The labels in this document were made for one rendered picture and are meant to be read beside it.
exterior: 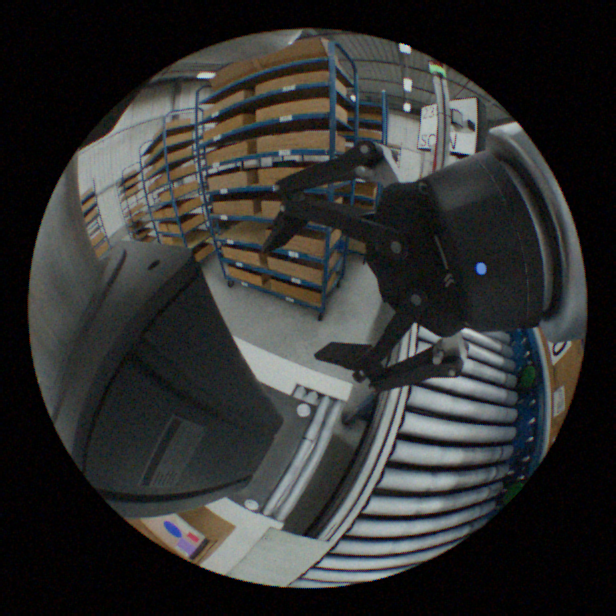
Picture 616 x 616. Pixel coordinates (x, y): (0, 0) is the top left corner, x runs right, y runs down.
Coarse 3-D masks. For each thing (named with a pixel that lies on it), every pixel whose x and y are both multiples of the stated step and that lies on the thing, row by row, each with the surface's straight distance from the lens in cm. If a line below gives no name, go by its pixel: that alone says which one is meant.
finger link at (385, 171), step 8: (384, 152) 10; (384, 160) 10; (392, 160) 11; (360, 168) 10; (368, 168) 10; (376, 168) 10; (384, 168) 10; (392, 168) 10; (360, 176) 11; (368, 176) 11; (376, 176) 10; (384, 176) 10; (392, 176) 10; (400, 176) 10; (384, 184) 10
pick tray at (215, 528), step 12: (180, 516) 37; (192, 516) 38; (204, 516) 41; (216, 516) 43; (144, 528) 64; (204, 528) 37; (216, 528) 39; (228, 528) 41; (156, 540) 63; (216, 540) 36; (204, 552) 54
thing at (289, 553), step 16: (272, 544) 44; (288, 544) 43; (304, 544) 43; (320, 544) 43; (256, 560) 49; (272, 560) 48; (288, 560) 47; (304, 560) 46; (240, 576) 58; (256, 576) 55; (272, 576) 53; (288, 576) 52
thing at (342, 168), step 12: (360, 144) 10; (372, 144) 10; (348, 156) 11; (360, 156) 10; (372, 156) 10; (396, 156) 12; (312, 168) 13; (324, 168) 12; (336, 168) 11; (348, 168) 11; (288, 180) 15; (300, 180) 14; (312, 180) 13; (324, 180) 12; (336, 180) 13; (276, 192) 16
